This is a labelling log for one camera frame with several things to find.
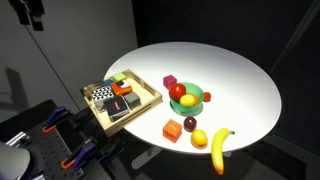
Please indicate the grey table pedestal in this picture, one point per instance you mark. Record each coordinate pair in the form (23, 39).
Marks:
(145, 158)

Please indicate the yellow orange round fruit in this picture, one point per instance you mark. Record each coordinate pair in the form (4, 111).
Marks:
(199, 138)

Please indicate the red apple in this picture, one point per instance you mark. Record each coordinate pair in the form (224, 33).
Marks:
(177, 91)

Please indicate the yellow lemon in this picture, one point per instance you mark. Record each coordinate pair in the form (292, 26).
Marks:
(187, 100)

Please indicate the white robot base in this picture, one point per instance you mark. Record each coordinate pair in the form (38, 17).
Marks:
(11, 161)

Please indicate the magenta cube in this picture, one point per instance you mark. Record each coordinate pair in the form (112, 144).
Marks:
(169, 81)

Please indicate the orange block with eye print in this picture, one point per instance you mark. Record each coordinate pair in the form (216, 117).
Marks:
(120, 88)

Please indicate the green translucent bowl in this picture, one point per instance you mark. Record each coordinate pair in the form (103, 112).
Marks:
(195, 88)

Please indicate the black perforated base board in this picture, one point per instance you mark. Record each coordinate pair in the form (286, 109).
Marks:
(50, 150)

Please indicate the blue block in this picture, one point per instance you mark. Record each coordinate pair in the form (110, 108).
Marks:
(108, 83)

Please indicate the dark purple plum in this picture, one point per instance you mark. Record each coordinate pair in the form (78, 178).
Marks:
(190, 123)

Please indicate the wooden tray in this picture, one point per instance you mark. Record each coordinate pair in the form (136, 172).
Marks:
(110, 128)

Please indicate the yellow banana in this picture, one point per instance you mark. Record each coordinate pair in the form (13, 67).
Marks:
(218, 150)

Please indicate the black overhead mount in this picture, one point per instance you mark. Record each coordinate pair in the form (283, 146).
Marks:
(35, 13)

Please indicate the small orange fruit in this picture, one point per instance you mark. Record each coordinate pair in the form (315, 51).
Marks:
(197, 99)

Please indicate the black white triangle pattern block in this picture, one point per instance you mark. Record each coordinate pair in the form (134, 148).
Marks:
(102, 93)

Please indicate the black block with red mark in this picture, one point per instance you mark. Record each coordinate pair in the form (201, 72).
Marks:
(116, 106)

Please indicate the small grey block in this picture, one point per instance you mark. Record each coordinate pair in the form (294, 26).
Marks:
(99, 106)

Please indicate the lime green block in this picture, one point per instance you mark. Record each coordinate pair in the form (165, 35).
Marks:
(119, 77)

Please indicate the small red fruit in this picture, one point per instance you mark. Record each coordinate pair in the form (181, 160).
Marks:
(207, 96)

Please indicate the black tray holder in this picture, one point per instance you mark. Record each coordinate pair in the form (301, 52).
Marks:
(86, 125)

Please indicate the purple orange spring clamp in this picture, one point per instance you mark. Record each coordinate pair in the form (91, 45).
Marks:
(55, 116)
(81, 153)

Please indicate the silver metal bracket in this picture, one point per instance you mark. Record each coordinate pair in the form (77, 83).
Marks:
(16, 139)

